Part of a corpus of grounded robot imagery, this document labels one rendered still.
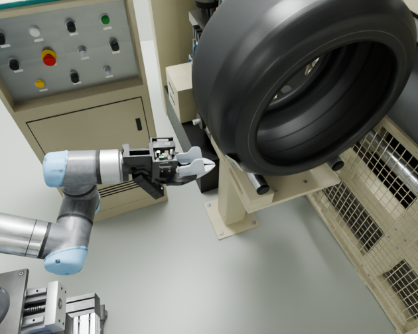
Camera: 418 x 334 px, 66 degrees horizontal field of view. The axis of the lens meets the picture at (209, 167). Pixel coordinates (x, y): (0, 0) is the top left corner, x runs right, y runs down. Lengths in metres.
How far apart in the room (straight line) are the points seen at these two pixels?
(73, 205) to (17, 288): 0.53
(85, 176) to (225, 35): 0.44
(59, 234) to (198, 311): 1.19
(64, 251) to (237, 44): 0.56
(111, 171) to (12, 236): 0.22
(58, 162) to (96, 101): 0.77
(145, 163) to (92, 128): 0.86
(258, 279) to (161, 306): 0.53
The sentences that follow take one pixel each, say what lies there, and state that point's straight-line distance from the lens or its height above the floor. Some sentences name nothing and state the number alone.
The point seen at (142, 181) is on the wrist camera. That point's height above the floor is 1.16.
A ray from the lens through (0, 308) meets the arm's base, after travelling 1.19.
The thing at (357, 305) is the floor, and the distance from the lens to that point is 1.97.
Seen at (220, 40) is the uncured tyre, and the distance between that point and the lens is 0.81.
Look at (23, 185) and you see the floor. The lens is 2.48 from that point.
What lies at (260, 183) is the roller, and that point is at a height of 0.92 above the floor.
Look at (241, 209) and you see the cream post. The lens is 1.88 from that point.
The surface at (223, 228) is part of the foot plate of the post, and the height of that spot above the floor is 0.01.
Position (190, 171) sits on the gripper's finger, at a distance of 0.74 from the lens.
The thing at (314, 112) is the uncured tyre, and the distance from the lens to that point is 1.25.
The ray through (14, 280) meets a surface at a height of 0.72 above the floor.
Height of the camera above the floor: 1.74
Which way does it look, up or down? 51 degrees down
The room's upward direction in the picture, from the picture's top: straight up
